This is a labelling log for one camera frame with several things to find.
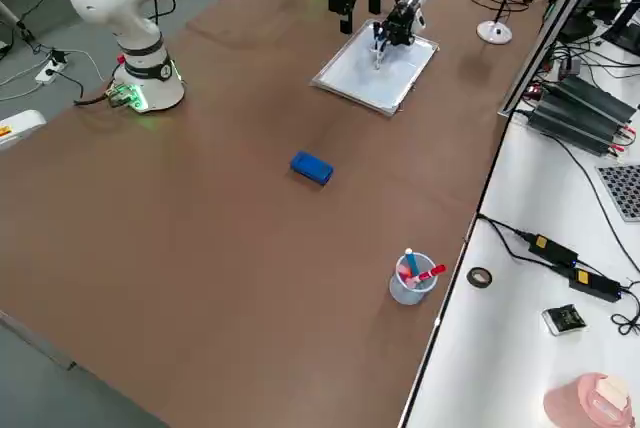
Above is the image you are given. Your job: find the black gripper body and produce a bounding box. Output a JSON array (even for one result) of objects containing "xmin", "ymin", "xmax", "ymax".
[{"xmin": 384, "ymin": 0, "xmax": 419, "ymax": 48}]

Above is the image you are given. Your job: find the white whiteboard marker blue band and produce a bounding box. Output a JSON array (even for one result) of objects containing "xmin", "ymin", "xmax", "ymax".
[{"xmin": 371, "ymin": 32, "xmax": 387, "ymax": 71}]

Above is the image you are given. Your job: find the blue plastic eraser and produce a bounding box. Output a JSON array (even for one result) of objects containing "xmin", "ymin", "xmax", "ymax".
[{"xmin": 289, "ymin": 150, "xmax": 335, "ymax": 185}]

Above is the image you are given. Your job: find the metal framed whiteboard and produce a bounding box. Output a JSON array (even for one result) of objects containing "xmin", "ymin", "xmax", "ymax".
[{"xmin": 309, "ymin": 18, "xmax": 441, "ymax": 118}]

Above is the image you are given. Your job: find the blue marker white end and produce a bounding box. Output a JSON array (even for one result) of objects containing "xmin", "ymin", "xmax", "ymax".
[{"xmin": 403, "ymin": 246, "xmax": 421, "ymax": 282}]

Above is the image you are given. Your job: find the red capped marker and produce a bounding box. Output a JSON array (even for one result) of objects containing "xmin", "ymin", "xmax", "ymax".
[{"xmin": 417, "ymin": 263, "xmax": 448, "ymax": 283}]

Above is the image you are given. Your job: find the long black power supply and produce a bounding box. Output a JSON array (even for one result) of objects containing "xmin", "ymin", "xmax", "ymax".
[
  {"xmin": 542, "ymin": 75, "xmax": 640, "ymax": 142},
  {"xmin": 527, "ymin": 102, "xmax": 624, "ymax": 157}
]

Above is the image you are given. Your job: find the black monitor stand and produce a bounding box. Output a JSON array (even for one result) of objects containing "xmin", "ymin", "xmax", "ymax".
[{"xmin": 599, "ymin": 0, "xmax": 640, "ymax": 57}]

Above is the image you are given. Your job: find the pink highlighter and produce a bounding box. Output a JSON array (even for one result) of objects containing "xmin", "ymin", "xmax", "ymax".
[{"xmin": 398, "ymin": 267, "xmax": 422, "ymax": 290}]

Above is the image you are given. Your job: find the black tape roll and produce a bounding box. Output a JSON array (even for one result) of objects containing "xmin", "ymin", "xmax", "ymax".
[{"xmin": 466, "ymin": 266, "xmax": 494, "ymax": 290}]

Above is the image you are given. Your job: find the clear plastic pen cup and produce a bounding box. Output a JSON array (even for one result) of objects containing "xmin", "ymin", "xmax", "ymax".
[{"xmin": 388, "ymin": 252, "xmax": 437, "ymax": 306}]

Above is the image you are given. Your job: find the black power adapter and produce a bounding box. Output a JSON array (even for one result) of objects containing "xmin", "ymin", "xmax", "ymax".
[
  {"xmin": 528, "ymin": 233, "xmax": 580, "ymax": 264},
  {"xmin": 568, "ymin": 267, "xmax": 621, "ymax": 303}
]

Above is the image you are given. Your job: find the grey checker pattern board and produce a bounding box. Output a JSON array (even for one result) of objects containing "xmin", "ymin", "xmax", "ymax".
[{"xmin": 594, "ymin": 163, "xmax": 640, "ymax": 223}]

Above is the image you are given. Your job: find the white power strip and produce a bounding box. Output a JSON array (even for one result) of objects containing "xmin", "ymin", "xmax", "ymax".
[{"xmin": 34, "ymin": 58, "xmax": 69, "ymax": 85}]

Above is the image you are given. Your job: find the small black circuit module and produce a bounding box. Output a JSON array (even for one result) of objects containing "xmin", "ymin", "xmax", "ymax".
[{"xmin": 541, "ymin": 303, "xmax": 587, "ymax": 337}]

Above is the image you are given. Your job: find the white control box orange label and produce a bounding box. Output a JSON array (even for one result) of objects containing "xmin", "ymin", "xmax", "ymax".
[{"xmin": 0, "ymin": 110, "xmax": 47, "ymax": 152}]

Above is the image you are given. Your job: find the pink tape dispenser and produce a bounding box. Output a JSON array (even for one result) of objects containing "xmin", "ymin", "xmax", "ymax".
[{"xmin": 543, "ymin": 371, "xmax": 632, "ymax": 428}]

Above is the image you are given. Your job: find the aluminium frame post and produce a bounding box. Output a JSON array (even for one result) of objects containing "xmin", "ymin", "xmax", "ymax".
[{"xmin": 497, "ymin": 0, "xmax": 609, "ymax": 119}]

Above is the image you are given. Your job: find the black adapter cable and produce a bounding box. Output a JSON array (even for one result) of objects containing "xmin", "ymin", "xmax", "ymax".
[{"xmin": 476, "ymin": 214, "xmax": 534, "ymax": 262}]

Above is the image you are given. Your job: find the black floor cable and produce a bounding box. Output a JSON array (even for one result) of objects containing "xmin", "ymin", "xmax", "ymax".
[{"xmin": 47, "ymin": 47, "xmax": 109, "ymax": 107}]

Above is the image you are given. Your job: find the white floor cable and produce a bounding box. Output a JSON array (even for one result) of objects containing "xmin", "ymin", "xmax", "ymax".
[{"xmin": 0, "ymin": 50, "xmax": 104, "ymax": 99}]

